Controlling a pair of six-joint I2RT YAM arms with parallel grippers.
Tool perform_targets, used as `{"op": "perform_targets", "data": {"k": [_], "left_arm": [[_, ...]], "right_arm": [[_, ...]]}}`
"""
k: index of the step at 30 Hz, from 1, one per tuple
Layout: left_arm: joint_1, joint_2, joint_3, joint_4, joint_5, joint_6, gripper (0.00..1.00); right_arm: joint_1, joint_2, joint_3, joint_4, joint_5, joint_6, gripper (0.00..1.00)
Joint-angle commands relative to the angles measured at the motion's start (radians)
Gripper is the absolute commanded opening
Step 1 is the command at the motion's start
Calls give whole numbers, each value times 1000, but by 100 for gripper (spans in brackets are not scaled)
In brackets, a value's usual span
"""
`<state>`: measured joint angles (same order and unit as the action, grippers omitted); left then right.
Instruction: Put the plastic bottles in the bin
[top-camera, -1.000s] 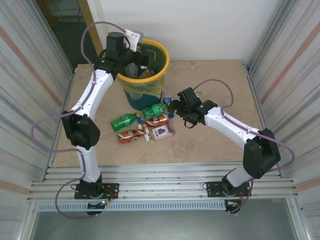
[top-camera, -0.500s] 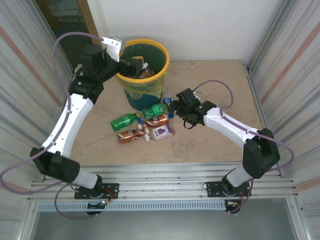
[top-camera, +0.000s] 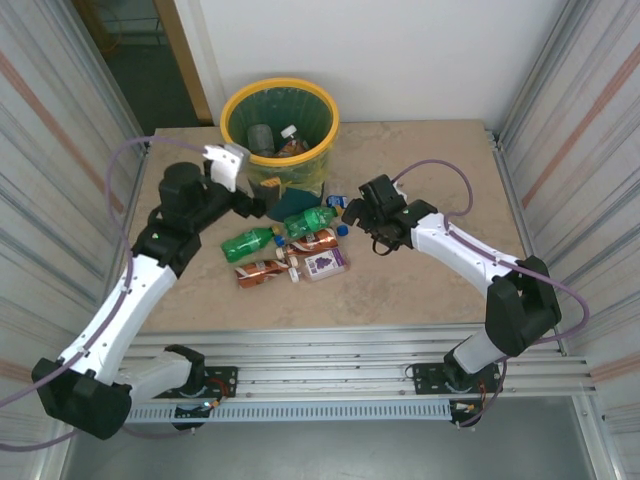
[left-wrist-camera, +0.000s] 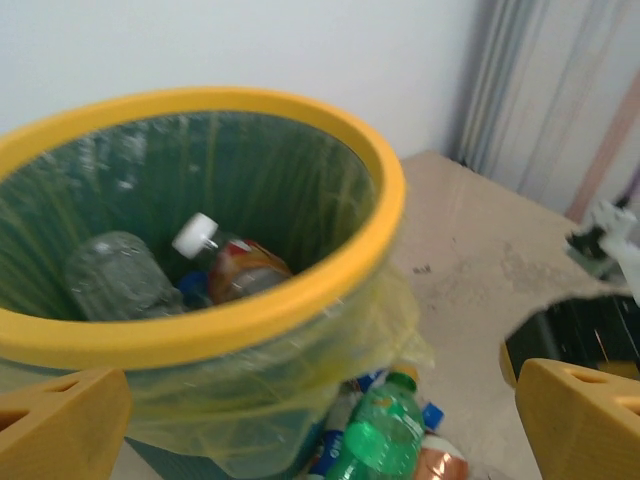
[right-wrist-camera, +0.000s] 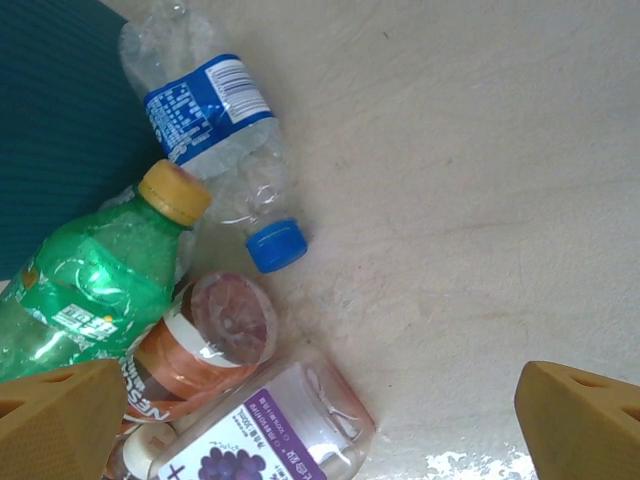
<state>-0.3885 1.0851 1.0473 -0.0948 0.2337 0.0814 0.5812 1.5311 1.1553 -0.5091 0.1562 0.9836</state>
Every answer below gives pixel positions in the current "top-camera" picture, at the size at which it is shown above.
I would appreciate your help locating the small clear bottle blue label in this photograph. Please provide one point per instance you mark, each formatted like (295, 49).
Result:
(337, 201)

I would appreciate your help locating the teal bin with yellow rim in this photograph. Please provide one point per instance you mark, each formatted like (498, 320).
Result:
(300, 200)

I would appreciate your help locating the blue bottle cap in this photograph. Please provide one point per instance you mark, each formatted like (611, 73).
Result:
(280, 241)

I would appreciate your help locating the green soda bottle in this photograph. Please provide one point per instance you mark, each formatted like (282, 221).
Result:
(307, 220)
(245, 244)

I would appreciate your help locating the large clear bottle green label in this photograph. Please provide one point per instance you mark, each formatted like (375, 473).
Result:
(261, 140)

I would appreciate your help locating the copper brown soda bottle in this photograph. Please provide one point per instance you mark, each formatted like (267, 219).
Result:
(315, 240)
(260, 274)

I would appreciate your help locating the clear bottle purple grape label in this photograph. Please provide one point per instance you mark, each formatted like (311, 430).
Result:
(325, 262)

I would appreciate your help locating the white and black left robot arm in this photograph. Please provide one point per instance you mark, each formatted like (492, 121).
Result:
(115, 310)

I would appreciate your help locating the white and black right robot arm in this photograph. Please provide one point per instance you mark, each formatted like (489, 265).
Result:
(460, 245)

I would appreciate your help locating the yellow plastic bin liner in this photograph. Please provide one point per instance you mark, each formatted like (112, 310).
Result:
(305, 172)

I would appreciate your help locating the yellow power connector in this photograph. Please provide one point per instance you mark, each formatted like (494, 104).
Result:
(212, 403)
(470, 407)

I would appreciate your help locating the aluminium rail frame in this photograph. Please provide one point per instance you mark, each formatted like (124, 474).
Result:
(325, 350)

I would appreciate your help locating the wooden door frame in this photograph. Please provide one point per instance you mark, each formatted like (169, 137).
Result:
(185, 60)

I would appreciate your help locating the corrugated metal enclosure panel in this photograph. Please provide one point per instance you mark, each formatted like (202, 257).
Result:
(40, 200)
(600, 150)

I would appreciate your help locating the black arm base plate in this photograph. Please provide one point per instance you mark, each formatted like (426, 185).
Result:
(227, 375)
(425, 377)

